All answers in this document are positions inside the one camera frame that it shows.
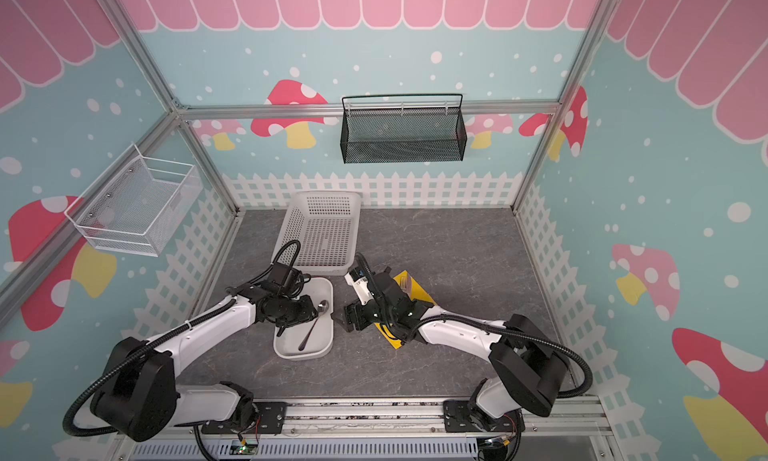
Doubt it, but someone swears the white wire wall basket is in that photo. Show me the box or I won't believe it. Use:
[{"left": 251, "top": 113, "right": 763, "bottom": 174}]
[{"left": 64, "top": 145, "right": 203, "bottom": 257}]

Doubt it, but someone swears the silver spoon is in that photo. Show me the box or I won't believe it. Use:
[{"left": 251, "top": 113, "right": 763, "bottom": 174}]
[{"left": 298, "top": 300, "right": 330, "bottom": 352}]

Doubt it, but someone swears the white plastic tray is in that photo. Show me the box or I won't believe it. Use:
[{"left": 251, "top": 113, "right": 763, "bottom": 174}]
[{"left": 273, "top": 277, "right": 334, "bottom": 361}]

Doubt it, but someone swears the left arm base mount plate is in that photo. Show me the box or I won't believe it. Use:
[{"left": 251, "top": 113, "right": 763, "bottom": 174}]
[{"left": 201, "top": 401, "right": 288, "bottom": 435}]

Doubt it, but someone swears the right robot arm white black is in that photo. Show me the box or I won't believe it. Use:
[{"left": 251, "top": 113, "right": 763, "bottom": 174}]
[{"left": 334, "top": 253, "right": 594, "bottom": 432}]

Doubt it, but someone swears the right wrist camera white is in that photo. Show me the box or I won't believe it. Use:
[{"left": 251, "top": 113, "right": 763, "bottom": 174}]
[{"left": 345, "top": 268, "right": 374, "bottom": 305}]

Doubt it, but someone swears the black mesh wall basket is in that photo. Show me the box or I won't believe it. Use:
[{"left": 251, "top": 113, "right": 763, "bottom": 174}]
[{"left": 340, "top": 93, "right": 468, "bottom": 164}]

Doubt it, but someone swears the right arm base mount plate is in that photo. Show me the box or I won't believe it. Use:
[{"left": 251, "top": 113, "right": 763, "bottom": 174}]
[{"left": 443, "top": 399, "right": 525, "bottom": 434}]

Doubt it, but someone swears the white perforated plastic basket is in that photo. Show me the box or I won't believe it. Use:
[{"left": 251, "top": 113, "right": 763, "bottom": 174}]
[{"left": 273, "top": 191, "right": 362, "bottom": 277}]

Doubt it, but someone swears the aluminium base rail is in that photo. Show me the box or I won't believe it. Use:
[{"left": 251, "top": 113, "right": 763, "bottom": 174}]
[{"left": 113, "top": 394, "right": 613, "bottom": 447}]

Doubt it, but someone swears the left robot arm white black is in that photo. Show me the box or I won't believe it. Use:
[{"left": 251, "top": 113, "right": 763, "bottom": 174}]
[{"left": 62, "top": 239, "right": 319, "bottom": 442}]

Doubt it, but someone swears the yellow paper napkin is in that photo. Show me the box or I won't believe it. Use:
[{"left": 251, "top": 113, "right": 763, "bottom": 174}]
[{"left": 374, "top": 271, "right": 436, "bottom": 349}]

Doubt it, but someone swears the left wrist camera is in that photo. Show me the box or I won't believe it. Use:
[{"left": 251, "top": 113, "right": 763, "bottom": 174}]
[{"left": 263, "top": 262, "right": 302, "bottom": 293}]

